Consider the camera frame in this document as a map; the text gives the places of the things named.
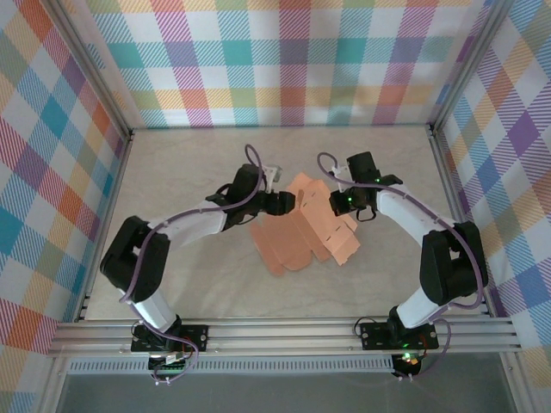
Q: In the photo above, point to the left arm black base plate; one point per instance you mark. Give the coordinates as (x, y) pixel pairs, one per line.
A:
(199, 337)

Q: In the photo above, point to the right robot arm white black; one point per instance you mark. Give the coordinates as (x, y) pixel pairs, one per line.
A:
(452, 266)

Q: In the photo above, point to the orange paper box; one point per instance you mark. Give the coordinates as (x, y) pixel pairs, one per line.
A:
(318, 223)

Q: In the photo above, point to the aluminium frame post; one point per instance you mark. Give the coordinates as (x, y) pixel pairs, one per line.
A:
(92, 69)
(469, 64)

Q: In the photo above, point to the aluminium table side rail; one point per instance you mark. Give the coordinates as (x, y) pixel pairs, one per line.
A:
(113, 193)
(451, 185)

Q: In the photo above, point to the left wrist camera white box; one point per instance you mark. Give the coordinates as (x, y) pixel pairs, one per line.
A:
(273, 175)

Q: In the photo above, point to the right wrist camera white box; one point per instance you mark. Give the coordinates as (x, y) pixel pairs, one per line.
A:
(341, 186)

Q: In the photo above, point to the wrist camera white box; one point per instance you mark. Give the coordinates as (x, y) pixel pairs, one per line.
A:
(341, 186)
(273, 175)

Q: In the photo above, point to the aluminium mounting rail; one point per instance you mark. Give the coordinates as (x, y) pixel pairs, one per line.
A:
(280, 337)

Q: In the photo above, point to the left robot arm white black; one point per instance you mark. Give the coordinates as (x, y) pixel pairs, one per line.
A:
(133, 258)

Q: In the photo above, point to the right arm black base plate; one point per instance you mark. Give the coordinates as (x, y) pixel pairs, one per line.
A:
(374, 337)

